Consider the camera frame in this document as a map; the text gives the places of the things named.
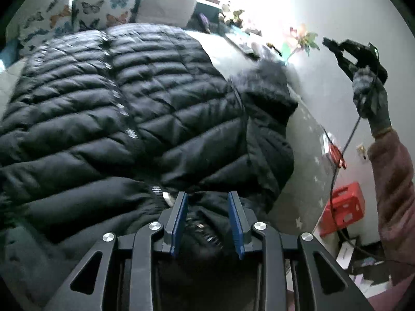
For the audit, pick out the large butterfly print pillow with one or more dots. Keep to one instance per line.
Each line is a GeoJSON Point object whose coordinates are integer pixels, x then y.
{"type": "Point", "coordinates": [103, 6]}

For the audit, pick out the flower decoration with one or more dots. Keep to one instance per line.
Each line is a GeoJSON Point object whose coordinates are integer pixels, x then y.
{"type": "Point", "coordinates": [235, 16]}

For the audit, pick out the black puffer jacket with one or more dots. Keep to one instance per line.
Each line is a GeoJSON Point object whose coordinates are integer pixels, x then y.
{"type": "Point", "coordinates": [129, 120]}

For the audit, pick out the red and white packet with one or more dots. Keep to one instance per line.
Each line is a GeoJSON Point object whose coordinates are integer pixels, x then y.
{"type": "Point", "coordinates": [334, 154]}

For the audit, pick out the purple object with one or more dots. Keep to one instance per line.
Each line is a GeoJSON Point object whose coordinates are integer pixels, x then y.
{"type": "Point", "coordinates": [205, 22]}

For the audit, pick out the red plastic crate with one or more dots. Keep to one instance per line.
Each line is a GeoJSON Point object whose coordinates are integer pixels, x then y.
{"type": "Point", "coordinates": [343, 207]}

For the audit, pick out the scattered white papers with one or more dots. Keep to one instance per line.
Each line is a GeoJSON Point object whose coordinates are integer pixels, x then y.
{"type": "Point", "coordinates": [366, 281]}

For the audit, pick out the wall outlet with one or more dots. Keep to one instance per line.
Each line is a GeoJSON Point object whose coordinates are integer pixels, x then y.
{"type": "Point", "coordinates": [361, 150]}

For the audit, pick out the colourful pinwheel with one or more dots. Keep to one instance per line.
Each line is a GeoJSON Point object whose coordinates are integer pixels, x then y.
{"type": "Point", "coordinates": [303, 39]}

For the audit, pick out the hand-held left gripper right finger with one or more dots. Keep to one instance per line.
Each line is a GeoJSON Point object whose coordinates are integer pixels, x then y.
{"type": "Point", "coordinates": [236, 223]}

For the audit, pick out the small butterfly print pillow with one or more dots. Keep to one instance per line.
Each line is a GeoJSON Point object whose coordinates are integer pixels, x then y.
{"type": "Point", "coordinates": [42, 26]}

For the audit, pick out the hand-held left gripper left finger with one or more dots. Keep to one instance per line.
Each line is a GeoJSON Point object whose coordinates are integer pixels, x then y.
{"type": "Point", "coordinates": [180, 223]}

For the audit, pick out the person's right hand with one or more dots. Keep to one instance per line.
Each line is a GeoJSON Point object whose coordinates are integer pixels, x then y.
{"type": "Point", "coordinates": [373, 103]}

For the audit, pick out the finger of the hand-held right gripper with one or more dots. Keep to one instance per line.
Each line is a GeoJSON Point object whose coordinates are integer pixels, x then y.
{"type": "Point", "coordinates": [347, 65]}
{"type": "Point", "coordinates": [334, 44]}

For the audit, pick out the white pillow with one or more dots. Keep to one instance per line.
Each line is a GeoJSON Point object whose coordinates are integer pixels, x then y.
{"type": "Point", "coordinates": [165, 6]}

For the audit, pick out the person's right forearm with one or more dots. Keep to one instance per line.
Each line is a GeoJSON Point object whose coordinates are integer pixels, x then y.
{"type": "Point", "coordinates": [395, 194]}

